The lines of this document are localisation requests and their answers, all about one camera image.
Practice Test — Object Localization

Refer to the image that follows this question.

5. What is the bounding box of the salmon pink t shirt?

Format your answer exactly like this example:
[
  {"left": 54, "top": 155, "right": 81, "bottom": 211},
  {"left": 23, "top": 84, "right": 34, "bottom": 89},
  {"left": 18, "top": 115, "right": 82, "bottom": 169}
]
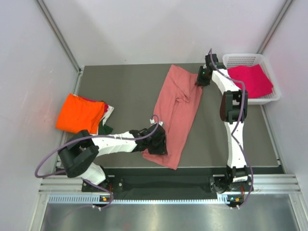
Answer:
[{"left": 142, "top": 65, "right": 203, "bottom": 170}]

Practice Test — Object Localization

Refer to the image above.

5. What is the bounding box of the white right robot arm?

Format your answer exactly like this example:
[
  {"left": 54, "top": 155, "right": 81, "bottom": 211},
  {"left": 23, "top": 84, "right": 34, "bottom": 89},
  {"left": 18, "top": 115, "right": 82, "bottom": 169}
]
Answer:
[{"left": 195, "top": 51, "right": 248, "bottom": 191}]

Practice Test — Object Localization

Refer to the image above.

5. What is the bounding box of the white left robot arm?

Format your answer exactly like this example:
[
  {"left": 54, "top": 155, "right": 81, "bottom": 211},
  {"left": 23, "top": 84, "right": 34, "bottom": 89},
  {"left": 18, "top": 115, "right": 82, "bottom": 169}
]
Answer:
[{"left": 58, "top": 123, "right": 167, "bottom": 191}]

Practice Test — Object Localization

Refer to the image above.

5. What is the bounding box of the white plastic laundry basket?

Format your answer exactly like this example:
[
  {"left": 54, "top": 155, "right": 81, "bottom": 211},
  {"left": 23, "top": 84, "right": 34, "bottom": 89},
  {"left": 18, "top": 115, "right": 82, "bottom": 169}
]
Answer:
[{"left": 222, "top": 53, "right": 281, "bottom": 105}]

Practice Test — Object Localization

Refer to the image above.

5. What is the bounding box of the green folded t shirt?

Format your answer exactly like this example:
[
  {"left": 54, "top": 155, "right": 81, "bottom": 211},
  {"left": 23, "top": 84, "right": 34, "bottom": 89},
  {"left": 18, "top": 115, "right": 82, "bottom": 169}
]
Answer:
[{"left": 98, "top": 124, "right": 113, "bottom": 135}]

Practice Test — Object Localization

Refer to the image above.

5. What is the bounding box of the magenta t shirt in basket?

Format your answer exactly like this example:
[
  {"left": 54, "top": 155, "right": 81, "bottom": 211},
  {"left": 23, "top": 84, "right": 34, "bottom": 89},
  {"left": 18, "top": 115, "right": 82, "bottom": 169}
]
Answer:
[{"left": 228, "top": 64, "right": 273, "bottom": 99}]

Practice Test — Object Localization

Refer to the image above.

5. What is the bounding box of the white folded t shirt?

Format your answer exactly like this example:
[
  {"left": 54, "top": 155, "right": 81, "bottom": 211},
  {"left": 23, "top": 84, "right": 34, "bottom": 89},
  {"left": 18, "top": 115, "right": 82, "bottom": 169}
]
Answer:
[{"left": 102, "top": 104, "right": 114, "bottom": 125}]

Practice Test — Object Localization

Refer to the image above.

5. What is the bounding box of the orange folded t shirt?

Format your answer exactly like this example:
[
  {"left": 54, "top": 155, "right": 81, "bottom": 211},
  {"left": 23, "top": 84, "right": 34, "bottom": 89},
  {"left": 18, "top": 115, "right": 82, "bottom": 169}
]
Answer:
[{"left": 55, "top": 93, "right": 108, "bottom": 134}]

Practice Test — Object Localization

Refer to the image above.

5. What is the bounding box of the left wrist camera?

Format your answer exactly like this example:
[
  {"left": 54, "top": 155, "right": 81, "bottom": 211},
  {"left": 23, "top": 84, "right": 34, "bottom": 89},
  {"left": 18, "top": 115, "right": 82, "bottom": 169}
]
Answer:
[{"left": 150, "top": 118, "right": 164, "bottom": 128}]

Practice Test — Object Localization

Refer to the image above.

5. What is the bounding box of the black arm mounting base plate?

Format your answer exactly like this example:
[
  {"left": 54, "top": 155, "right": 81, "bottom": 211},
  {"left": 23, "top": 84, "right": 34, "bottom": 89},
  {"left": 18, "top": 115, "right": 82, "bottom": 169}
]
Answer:
[{"left": 81, "top": 175, "right": 252, "bottom": 199}]

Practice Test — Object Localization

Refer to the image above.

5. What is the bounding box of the grey slotted cable duct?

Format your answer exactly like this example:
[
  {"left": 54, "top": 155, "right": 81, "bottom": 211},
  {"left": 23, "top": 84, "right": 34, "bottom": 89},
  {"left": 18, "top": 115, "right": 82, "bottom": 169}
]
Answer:
[{"left": 48, "top": 194, "right": 240, "bottom": 205}]

